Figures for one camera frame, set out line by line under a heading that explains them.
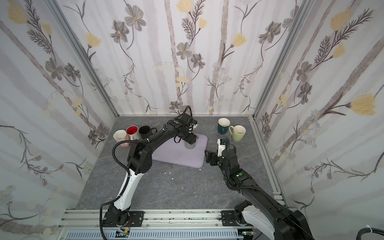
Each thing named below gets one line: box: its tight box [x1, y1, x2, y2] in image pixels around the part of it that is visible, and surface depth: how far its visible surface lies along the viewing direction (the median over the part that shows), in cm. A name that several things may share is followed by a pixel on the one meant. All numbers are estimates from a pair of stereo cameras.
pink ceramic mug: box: [113, 129, 131, 148], surface depth 98 cm
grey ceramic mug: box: [184, 141, 196, 150], surface depth 103 cm
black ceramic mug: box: [139, 125, 157, 139], surface depth 103 cm
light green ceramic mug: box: [229, 124, 247, 142], surface depth 103 cm
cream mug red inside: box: [126, 125, 141, 141], surface depth 103 cm
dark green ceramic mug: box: [217, 117, 231, 135], surface depth 106 cm
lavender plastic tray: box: [151, 133, 208, 169], surface depth 97 cm
